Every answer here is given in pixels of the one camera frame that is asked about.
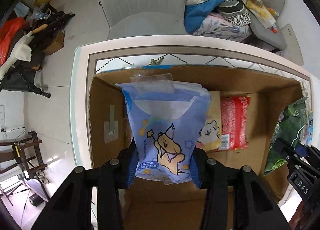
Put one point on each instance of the blue bear tissue pack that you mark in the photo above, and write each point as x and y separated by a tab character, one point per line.
165	118

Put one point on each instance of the blue Nestle milk powder sachet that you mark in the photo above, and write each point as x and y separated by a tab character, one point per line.
310	129

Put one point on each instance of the grey fabric chair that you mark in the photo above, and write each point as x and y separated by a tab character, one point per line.
127	18

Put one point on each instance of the yellow white bag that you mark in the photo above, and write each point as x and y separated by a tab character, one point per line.
265	15

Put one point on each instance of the floral pink fabric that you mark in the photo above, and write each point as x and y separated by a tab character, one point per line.
215	26

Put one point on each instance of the yellow Vinda tissue pack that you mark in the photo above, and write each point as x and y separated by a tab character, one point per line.
210	136

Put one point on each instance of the black tripod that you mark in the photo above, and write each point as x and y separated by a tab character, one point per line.
21	80

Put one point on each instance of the white plush toy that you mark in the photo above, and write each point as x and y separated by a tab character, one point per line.
21	50

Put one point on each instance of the small brown cardboard box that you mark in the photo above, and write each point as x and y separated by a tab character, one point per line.
56	43

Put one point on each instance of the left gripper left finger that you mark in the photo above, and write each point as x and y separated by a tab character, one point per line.
116	174

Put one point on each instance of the patterned hat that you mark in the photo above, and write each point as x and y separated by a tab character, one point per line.
234	12

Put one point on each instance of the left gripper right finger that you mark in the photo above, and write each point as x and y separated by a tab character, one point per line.
209	174

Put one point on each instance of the grey cushioned chair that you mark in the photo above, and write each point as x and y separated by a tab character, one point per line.
275	40

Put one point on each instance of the red snack packet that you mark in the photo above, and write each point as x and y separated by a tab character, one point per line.
233	118

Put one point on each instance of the dark wooden stool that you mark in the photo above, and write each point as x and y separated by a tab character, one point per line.
23	158

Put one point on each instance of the green snack packet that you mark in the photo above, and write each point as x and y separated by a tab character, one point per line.
290	127

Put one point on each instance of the red plastic bag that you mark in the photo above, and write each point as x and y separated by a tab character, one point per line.
7	33

